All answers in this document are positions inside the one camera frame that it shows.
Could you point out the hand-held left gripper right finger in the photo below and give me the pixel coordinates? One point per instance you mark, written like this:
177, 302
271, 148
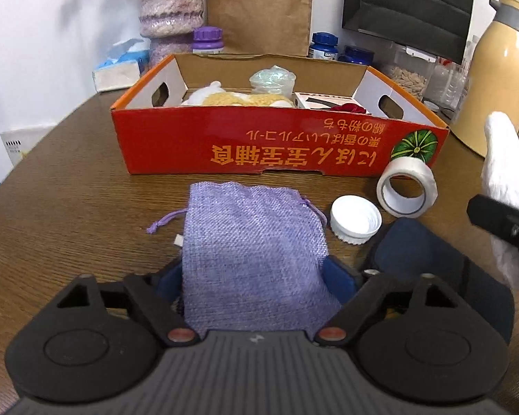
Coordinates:
341, 279

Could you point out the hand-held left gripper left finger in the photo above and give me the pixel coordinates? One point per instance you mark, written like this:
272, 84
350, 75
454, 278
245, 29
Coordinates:
169, 284

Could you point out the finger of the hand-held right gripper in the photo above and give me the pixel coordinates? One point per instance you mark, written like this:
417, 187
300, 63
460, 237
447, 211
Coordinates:
501, 220

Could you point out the white bottle cap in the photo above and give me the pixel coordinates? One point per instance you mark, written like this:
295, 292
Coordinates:
354, 220

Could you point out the white cloth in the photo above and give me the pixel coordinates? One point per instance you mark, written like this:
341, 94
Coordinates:
506, 160

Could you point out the navy zip pouch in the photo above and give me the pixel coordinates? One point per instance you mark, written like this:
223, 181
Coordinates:
415, 250

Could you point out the red cardboard box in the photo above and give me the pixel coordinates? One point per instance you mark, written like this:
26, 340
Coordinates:
242, 147

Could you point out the white printed carton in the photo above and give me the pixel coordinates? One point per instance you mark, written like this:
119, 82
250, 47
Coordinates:
320, 100

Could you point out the yellow and white plush toy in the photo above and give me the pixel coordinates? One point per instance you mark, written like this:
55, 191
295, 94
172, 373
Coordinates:
233, 99

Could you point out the clear plastic bag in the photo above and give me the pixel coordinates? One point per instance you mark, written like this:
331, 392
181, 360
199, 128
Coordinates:
270, 80

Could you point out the clear tape roll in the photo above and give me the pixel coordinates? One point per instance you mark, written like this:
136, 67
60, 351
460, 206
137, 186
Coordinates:
424, 181

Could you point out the yellow thermos jug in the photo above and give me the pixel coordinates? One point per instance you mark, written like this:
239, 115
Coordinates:
501, 78

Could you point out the clear plastic bottle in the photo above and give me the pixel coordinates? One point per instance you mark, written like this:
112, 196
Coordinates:
443, 84

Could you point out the clear container of seeds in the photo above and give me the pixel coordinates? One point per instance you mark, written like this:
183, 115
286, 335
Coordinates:
408, 80

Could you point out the blue tissue box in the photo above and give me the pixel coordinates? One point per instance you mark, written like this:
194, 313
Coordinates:
116, 73

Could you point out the dark blue jar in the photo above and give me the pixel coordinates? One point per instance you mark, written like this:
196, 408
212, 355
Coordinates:
359, 55

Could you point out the white bottle with blue cap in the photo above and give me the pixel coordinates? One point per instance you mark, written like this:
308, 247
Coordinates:
324, 45

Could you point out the black paper bag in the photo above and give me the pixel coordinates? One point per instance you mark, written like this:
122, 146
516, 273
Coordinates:
406, 4

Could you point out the purple lid bottle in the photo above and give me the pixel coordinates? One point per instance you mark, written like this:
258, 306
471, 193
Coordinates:
207, 39

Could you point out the pink fuzzy vase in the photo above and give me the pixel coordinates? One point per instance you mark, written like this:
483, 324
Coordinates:
168, 4

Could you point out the brown paper bag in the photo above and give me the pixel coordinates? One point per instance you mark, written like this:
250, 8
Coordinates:
259, 8

